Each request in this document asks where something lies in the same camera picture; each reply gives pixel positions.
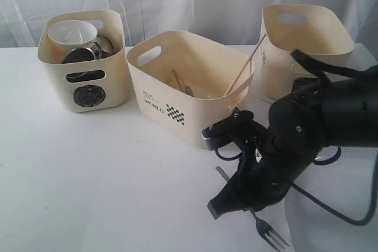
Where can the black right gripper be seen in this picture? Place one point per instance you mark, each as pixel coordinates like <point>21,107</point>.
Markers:
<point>269,163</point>

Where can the white square plate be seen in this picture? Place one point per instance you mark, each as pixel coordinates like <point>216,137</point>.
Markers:
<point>314,229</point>

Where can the stainless steel fork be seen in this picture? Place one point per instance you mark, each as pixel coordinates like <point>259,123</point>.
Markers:
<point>264,229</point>

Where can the wooden chopstick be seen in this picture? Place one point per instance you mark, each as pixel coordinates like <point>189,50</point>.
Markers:
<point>178,80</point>
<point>248,61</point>

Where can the stainless steel spoon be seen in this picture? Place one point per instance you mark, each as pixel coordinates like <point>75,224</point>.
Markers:
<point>189,91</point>

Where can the cream bin with triangle mark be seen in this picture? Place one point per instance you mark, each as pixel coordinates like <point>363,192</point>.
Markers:
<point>206,66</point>

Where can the white plastic bowl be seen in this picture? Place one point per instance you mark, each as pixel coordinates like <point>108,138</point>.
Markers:
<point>70,34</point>

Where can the cream bin with square mark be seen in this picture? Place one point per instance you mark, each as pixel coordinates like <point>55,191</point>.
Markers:
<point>313,29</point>

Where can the cream bin with circle mark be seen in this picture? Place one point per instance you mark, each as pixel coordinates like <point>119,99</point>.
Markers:
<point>108,92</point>

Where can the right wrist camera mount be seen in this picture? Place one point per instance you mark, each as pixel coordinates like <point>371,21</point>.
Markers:
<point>238,128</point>

